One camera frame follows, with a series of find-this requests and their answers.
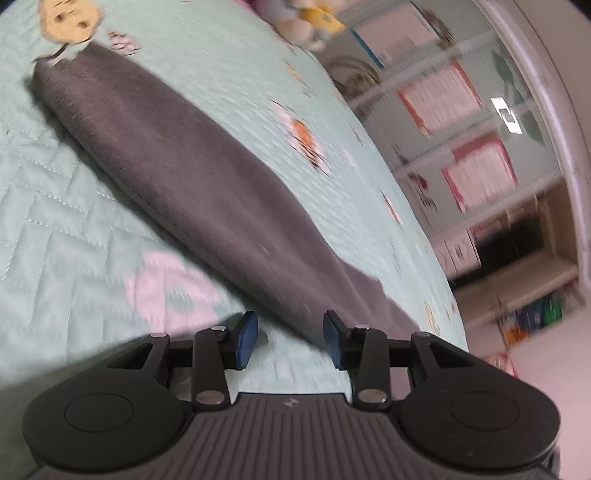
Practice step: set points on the blue-bordered poster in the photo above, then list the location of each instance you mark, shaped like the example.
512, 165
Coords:
397, 27

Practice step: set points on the white sliding-door wardrobe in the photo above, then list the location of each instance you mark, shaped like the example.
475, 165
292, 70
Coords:
485, 83

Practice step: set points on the white door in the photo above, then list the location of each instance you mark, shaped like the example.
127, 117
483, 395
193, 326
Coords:
517, 293

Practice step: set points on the teal bee-print bedspread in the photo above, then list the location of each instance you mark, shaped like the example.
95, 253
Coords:
69, 207

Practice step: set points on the orange bag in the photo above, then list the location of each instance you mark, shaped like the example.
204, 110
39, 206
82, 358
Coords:
516, 334

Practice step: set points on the white corner shelf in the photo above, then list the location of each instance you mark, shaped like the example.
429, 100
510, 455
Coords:
508, 221

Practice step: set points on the pink-bordered poster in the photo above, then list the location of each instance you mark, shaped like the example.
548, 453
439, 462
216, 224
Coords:
480, 173

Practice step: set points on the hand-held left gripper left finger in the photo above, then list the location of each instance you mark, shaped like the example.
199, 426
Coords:
247, 341

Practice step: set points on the orange-bordered poster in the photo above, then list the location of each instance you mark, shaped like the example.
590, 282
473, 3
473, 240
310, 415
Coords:
441, 99

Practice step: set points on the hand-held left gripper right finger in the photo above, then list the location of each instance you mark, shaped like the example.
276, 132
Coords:
334, 341

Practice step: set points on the grey knit sweater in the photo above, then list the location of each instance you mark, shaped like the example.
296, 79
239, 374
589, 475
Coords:
184, 161

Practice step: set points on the white drawer cabinet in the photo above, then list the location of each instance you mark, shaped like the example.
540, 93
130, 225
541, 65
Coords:
458, 251

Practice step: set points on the white cat plush toy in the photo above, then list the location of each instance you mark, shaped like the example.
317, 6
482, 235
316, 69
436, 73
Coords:
295, 25

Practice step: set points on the blue bag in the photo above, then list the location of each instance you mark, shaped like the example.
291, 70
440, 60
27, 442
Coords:
531, 317

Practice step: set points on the green plastic bag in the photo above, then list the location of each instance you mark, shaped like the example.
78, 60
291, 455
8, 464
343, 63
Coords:
554, 308

